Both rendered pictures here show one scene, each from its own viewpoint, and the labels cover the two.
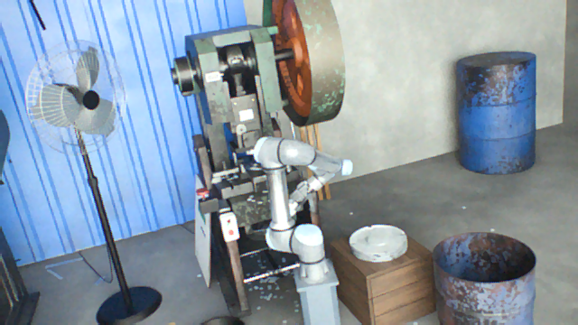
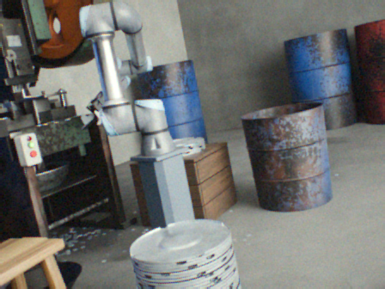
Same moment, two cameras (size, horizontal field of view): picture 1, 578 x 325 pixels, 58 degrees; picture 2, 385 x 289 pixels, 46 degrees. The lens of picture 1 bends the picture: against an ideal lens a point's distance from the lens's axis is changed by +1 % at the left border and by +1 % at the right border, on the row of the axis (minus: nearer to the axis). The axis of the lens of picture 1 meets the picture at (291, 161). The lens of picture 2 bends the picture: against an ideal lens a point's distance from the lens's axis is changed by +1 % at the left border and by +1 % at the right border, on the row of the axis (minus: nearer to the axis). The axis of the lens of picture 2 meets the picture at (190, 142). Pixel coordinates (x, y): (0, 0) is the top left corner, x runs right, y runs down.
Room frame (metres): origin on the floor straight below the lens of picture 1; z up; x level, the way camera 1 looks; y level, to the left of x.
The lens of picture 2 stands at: (0.51, 1.06, 0.75)
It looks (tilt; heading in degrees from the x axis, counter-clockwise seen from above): 9 degrees down; 321
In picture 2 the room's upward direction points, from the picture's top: 11 degrees counter-clockwise
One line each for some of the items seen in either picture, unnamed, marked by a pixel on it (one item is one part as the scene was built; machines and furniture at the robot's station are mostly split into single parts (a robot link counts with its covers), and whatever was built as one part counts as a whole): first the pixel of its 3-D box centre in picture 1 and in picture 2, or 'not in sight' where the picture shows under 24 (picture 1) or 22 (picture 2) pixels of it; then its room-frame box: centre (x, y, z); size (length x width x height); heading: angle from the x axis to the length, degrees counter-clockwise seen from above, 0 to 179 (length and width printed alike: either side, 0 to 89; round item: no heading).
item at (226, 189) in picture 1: (255, 176); (23, 120); (2.84, 0.23, 0.67); 0.45 x 0.30 x 0.06; 105
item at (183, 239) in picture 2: not in sight; (180, 239); (1.50, 0.36, 0.30); 0.29 x 0.29 x 0.01
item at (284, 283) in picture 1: (275, 266); (64, 219); (2.71, 0.19, 0.14); 0.59 x 0.10 x 0.05; 15
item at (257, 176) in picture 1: (261, 179); (42, 108); (2.67, 0.18, 0.72); 0.25 x 0.14 x 0.14; 15
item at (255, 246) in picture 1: (264, 231); (39, 188); (2.85, 0.23, 0.31); 0.43 x 0.42 x 0.01; 105
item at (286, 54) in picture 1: (233, 64); not in sight; (2.84, 0.23, 1.33); 0.66 x 0.18 x 0.18; 105
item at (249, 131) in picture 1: (245, 117); (9, 48); (2.80, 0.22, 1.04); 0.17 x 0.15 x 0.30; 15
